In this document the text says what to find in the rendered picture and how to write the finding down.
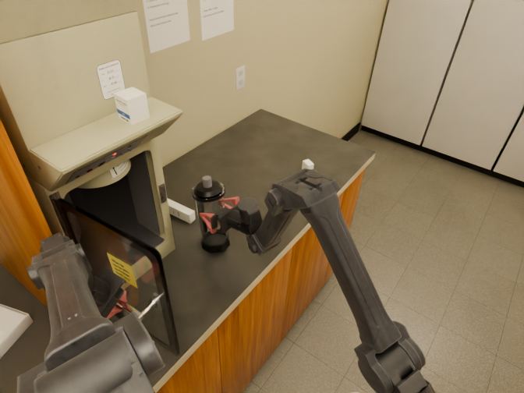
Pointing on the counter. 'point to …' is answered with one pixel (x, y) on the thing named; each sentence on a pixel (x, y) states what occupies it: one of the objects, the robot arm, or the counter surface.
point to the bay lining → (122, 198)
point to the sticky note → (122, 270)
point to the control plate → (104, 160)
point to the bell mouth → (108, 176)
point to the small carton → (132, 105)
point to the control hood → (97, 143)
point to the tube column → (54, 15)
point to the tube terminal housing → (73, 100)
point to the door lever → (136, 309)
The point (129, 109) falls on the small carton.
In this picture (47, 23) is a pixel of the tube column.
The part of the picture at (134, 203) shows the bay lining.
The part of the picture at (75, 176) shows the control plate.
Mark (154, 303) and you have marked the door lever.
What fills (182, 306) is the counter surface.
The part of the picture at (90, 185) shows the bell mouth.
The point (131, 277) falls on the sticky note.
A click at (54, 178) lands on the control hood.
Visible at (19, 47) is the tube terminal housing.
